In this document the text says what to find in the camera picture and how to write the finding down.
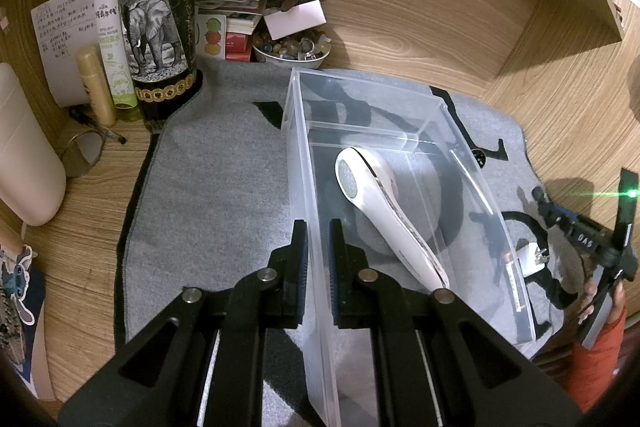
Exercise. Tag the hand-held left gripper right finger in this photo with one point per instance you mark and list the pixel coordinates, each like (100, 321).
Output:
(334, 277)

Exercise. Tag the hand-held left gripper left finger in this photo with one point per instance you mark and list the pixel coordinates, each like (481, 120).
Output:
(300, 272)

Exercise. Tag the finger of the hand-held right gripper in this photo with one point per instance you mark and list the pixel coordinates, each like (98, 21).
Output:
(548, 207)
(565, 289)

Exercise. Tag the white charger plug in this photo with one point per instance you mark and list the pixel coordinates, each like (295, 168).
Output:
(531, 259)

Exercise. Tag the white handheld beauty device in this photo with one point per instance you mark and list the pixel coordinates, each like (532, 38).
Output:
(380, 207)

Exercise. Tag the clear plastic storage box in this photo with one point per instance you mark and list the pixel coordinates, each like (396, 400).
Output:
(310, 187)

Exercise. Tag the person's right hand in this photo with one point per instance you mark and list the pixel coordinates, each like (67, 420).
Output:
(600, 292)

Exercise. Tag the small round black object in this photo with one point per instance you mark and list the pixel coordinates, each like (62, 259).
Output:
(480, 156)

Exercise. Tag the grey mat with black pattern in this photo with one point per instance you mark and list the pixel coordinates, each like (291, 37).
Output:
(225, 187)

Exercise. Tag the bowl of pebbles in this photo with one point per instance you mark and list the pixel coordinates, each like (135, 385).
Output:
(292, 59)

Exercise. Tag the red box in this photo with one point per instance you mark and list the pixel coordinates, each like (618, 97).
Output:
(239, 48)

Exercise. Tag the black pen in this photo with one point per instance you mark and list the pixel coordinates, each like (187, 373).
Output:
(100, 130)

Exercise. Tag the colourful fruit print card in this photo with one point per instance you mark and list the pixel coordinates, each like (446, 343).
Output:
(212, 36)

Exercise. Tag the white card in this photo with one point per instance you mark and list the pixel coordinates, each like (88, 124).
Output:
(295, 19)

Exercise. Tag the beige tube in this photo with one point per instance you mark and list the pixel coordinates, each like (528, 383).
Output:
(95, 87)

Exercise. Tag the green spray bottle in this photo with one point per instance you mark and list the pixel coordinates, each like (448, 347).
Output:
(112, 57)

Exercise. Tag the blue cartoon sticker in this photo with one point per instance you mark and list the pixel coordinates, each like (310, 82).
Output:
(12, 282)

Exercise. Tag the cream plastic container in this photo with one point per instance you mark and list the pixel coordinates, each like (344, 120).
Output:
(25, 157)

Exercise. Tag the handwritten paper sheet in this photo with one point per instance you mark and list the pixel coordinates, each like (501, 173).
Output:
(60, 32)

